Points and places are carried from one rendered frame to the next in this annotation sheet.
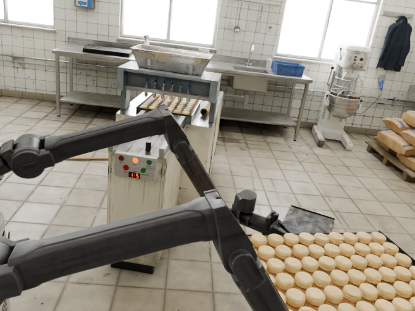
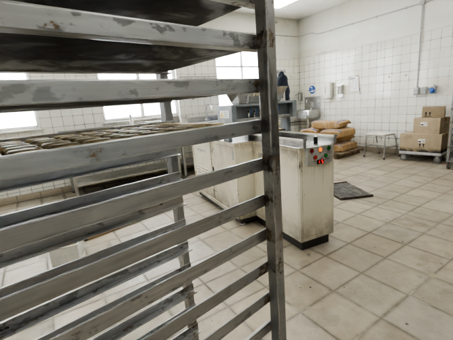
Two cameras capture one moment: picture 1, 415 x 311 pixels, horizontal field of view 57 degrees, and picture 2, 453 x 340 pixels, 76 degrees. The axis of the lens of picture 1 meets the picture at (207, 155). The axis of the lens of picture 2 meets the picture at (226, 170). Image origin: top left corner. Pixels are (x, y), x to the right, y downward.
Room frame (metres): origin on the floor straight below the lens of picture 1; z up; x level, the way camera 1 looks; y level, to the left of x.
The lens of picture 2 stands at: (0.42, 2.00, 1.20)
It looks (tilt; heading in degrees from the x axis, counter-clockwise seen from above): 13 degrees down; 333
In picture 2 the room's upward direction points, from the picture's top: 5 degrees counter-clockwise
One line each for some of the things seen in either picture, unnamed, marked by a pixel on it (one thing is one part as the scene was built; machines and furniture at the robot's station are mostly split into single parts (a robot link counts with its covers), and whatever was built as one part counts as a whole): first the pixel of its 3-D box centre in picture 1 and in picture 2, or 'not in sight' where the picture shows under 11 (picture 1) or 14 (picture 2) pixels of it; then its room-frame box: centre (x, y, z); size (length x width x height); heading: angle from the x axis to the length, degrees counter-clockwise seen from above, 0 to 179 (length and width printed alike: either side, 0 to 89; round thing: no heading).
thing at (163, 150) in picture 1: (189, 109); (264, 131); (2.95, 0.19, 0.87); 2.01 x 0.03 x 0.07; 176
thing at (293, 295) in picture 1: (295, 297); not in sight; (0.78, -0.27, 1.01); 0.05 x 0.05 x 0.02
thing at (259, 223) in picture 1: (261, 223); not in sight; (1.14, -0.21, 1.00); 0.07 x 0.07 x 0.10; 64
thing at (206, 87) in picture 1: (170, 92); (257, 120); (2.85, 0.34, 1.01); 0.72 x 0.33 x 0.34; 86
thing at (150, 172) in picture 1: (135, 166); (319, 154); (1.98, 0.40, 0.77); 0.24 x 0.04 x 0.14; 86
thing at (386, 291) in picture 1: (386, 290); not in sight; (0.87, -0.54, 1.00); 0.05 x 0.05 x 0.02
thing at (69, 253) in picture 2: not in sight; (67, 248); (3.13, 2.20, 0.08); 0.30 x 0.22 x 0.16; 171
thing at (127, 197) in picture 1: (148, 188); (290, 185); (2.34, 0.37, 0.45); 0.70 x 0.34 x 0.90; 176
